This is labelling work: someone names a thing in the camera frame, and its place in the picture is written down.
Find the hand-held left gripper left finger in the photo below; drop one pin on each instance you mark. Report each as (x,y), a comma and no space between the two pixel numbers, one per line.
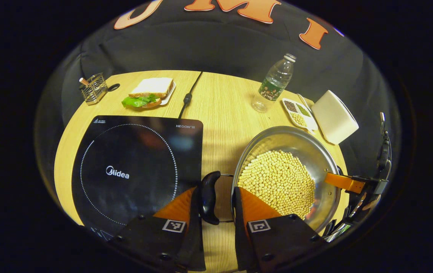
(198,235)

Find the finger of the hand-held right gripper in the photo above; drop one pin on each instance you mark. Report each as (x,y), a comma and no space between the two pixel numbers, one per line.
(345,182)

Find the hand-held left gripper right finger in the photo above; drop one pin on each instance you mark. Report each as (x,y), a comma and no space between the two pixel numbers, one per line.
(239,235)

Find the black induction cooktop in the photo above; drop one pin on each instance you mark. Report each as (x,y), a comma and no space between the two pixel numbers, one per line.
(133,151)

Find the white appliance box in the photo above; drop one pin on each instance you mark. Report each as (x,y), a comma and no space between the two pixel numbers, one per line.
(334,117)

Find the pile of yellow soybeans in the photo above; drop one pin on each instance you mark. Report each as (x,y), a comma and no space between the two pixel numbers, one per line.
(277,178)

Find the white divided grain dish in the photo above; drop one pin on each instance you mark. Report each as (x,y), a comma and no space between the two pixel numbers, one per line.
(300,112)

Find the clear plastic water bottle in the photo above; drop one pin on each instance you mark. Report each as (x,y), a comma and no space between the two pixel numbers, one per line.
(273,85)

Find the small white plate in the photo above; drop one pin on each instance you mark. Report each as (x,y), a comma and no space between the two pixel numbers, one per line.
(168,95)

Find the sandwich with lettuce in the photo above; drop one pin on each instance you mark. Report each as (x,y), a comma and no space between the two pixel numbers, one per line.
(148,93)

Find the black backdrop cloth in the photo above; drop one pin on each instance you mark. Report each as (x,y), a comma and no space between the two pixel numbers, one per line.
(220,45)

